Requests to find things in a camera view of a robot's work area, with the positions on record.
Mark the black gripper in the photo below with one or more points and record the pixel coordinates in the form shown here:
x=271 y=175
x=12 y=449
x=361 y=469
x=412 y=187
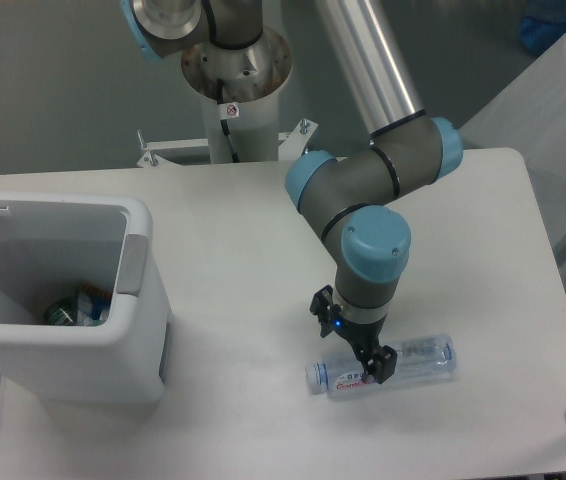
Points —
x=378 y=361

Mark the clear plastic water bottle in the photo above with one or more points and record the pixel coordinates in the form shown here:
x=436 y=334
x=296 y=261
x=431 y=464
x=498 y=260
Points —
x=421 y=361

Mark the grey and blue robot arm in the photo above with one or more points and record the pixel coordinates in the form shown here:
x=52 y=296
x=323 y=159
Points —
x=345 y=202

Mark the green can in bin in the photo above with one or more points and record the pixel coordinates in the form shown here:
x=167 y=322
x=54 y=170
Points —
x=61 y=313

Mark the white plastic trash can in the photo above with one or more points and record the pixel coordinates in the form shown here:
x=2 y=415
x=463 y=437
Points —
x=49 y=244

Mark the blue object in background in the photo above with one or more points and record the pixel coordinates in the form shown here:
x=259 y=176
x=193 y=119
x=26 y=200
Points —
x=542 y=24

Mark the white right mounting bracket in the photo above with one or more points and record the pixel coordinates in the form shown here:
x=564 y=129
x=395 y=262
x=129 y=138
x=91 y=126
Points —
x=293 y=144

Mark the white mounting bracket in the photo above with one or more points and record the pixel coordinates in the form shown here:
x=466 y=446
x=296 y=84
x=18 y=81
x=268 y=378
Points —
x=293 y=144
x=179 y=152

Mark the white left mounting bracket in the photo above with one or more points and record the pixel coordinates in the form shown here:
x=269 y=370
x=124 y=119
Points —
x=179 y=152

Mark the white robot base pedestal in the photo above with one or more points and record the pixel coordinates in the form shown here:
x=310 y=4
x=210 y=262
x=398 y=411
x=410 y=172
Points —
x=239 y=96

